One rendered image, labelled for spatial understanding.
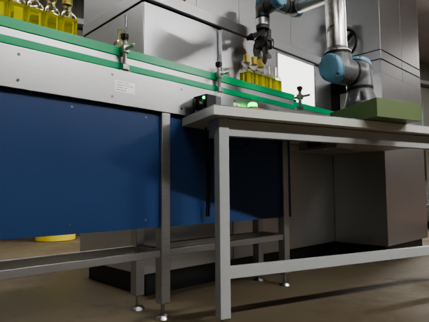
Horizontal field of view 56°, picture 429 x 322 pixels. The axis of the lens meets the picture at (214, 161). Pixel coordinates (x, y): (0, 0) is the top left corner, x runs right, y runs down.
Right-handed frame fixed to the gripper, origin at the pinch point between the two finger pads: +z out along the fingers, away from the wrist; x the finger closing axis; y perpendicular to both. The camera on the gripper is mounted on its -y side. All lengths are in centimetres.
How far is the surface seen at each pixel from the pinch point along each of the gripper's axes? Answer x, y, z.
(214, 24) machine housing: 13.3, -21.4, -18.8
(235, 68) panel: 12.0, -7.3, 2.2
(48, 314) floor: 23, -102, 115
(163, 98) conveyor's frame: -15, -76, 34
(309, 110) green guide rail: -4.5, 39.1, 21.6
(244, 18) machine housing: 14.9, 4.0, -30.4
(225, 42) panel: 12.1, -15.0, -10.4
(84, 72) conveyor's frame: -14, -108, 31
